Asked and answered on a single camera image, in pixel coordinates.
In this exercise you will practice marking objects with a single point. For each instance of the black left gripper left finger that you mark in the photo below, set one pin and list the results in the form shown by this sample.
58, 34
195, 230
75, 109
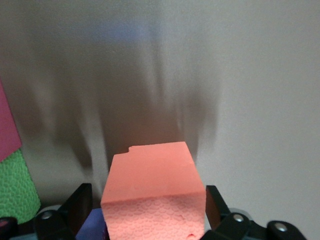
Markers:
77, 210

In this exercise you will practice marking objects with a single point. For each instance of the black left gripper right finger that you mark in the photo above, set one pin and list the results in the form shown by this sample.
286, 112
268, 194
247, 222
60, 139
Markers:
216, 212

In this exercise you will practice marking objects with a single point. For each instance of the purple foam cube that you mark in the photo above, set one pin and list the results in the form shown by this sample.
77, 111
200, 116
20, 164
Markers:
90, 225

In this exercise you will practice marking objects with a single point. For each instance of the green foam cube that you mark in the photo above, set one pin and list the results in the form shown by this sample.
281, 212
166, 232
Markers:
15, 185

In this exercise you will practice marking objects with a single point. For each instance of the orange foam cube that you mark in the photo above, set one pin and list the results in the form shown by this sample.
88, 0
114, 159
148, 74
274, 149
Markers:
152, 180

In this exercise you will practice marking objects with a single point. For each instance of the red foam cube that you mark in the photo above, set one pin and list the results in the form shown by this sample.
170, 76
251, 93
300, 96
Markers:
6, 120

